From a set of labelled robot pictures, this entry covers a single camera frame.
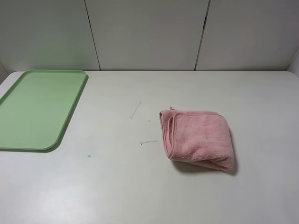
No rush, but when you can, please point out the pink terry towel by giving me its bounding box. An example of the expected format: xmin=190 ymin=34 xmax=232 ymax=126
xmin=159 ymin=108 xmax=235 ymax=171

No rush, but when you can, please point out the light green plastic tray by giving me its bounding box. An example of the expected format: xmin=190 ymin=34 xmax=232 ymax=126
xmin=0 ymin=70 xmax=88 ymax=152

